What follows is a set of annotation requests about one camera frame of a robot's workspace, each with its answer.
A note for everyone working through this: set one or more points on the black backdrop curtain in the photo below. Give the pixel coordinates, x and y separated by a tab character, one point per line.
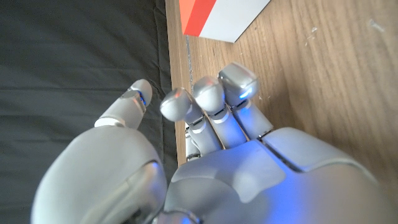
62	46

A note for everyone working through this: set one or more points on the red and white box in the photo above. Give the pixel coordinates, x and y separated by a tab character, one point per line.
224	15

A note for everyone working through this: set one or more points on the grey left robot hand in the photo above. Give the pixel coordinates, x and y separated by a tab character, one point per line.
233	180

